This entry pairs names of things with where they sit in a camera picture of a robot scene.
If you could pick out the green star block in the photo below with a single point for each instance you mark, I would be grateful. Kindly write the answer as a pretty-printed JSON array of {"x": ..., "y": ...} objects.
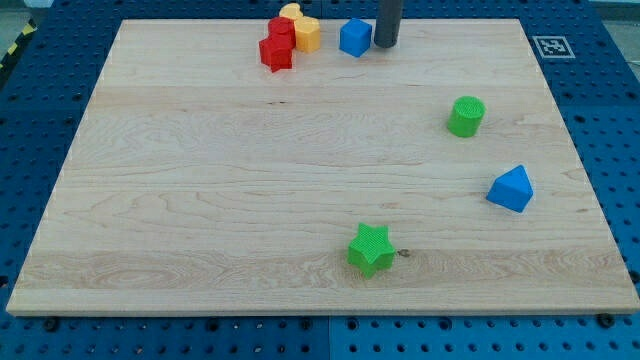
[{"x": 371, "y": 250}]

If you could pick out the light wooden board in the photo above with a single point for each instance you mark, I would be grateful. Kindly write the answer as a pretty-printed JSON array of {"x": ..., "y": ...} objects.
[{"x": 199, "y": 183}]

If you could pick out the red star block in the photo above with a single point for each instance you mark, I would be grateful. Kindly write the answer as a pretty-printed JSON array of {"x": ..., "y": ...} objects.
[{"x": 276, "y": 53}]

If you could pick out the blue cube block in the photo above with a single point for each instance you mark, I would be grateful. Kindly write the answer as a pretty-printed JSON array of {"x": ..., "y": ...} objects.
[{"x": 355, "y": 37}]

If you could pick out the yellow hexagon block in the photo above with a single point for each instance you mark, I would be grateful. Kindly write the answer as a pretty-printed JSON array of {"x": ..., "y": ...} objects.
[{"x": 308, "y": 34}]

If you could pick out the red cylinder block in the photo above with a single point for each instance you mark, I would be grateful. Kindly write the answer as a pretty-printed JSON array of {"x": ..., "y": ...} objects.
[{"x": 282, "y": 29}]

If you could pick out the green cylinder block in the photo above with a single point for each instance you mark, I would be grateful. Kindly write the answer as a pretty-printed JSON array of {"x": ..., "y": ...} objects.
[{"x": 466, "y": 116}]

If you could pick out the yellow heart block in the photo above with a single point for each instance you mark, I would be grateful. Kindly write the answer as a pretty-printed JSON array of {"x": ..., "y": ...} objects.
[{"x": 291, "y": 11}]

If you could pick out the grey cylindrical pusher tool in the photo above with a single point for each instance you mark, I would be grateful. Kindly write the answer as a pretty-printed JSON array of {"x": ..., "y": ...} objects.
[{"x": 388, "y": 21}]

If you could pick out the blue triangular prism block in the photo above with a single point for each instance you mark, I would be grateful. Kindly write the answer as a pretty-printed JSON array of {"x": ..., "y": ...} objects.
[{"x": 512, "y": 190}]

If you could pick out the white fiducial marker tag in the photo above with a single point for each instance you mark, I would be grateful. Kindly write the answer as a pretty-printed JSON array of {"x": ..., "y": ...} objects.
[{"x": 553, "y": 47}]

